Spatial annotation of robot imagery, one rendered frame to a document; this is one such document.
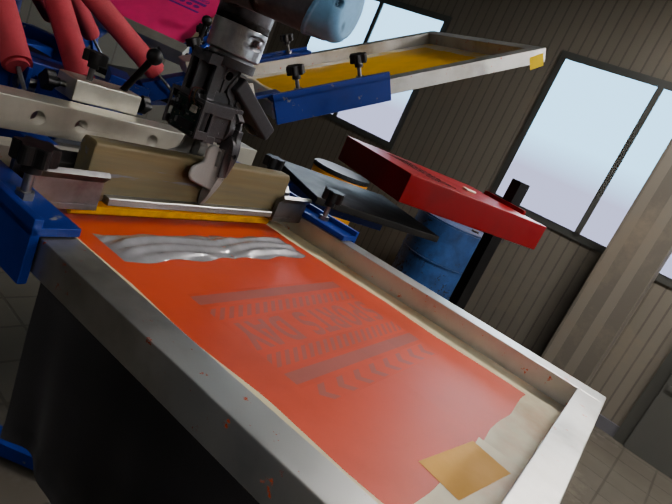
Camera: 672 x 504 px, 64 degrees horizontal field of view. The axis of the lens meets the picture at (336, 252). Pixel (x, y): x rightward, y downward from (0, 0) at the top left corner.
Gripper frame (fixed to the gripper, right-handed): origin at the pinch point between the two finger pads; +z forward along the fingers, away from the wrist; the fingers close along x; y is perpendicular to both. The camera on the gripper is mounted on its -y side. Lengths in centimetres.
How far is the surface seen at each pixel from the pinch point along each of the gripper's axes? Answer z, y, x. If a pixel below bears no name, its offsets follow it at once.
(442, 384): 5.4, -5.8, 44.6
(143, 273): 5.2, 17.8, 14.4
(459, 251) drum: 39, -274, -42
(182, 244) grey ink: 4.4, 8.0, 8.9
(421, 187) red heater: -6, -89, -5
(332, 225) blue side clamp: 1.0, -27.3, 8.4
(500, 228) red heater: -3, -121, 13
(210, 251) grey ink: 4.8, 3.9, 10.3
